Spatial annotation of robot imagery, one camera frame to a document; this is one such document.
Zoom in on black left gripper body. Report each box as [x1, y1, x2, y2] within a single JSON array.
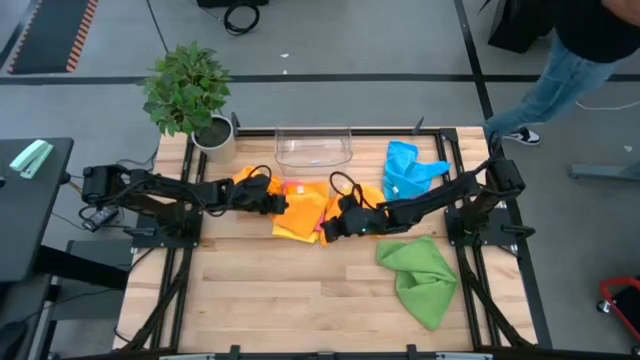
[[224, 173, 277, 216]]

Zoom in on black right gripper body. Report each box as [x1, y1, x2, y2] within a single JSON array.
[[339, 194, 392, 238]]

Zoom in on pink microfiber towel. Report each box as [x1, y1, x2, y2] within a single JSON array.
[[281, 178, 329, 235]]

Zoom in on orange microfiber towel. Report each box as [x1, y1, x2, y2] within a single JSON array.
[[231, 165, 284, 197], [319, 182, 387, 248], [272, 181, 331, 240]]

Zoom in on blue microfiber towel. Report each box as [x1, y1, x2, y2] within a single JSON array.
[[382, 140, 452, 203]]

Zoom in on green microfiber towel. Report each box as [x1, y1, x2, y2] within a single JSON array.
[[375, 235, 458, 331]]

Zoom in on clear plastic bin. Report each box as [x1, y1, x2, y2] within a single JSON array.
[[274, 123, 354, 177]]

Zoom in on green potted plant white pot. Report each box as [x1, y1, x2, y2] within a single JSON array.
[[142, 40, 237, 165]]

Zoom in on black desk base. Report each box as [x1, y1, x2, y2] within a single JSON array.
[[34, 238, 135, 321]]

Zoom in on black side desk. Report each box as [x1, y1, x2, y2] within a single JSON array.
[[0, 137, 75, 284]]

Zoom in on mint green stapler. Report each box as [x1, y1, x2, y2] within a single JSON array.
[[8, 138, 55, 180]]

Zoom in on grey metal table foot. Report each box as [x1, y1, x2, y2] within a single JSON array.
[[567, 162, 640, 182]]

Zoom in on person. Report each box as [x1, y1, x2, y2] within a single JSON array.
[[482, 0, 640, 147]]

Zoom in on black cabinet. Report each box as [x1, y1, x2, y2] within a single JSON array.
[[487, 0, 571, 54]]

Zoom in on black orange-edged floor mat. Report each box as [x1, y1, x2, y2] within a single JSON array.
[[7, 0, 100, 75]]

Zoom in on red cart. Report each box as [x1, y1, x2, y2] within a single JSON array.
[[597, 276, 640, 344]]

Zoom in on coiled black floor cable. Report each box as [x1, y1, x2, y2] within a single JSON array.
[[223, 1, 261, 36]]

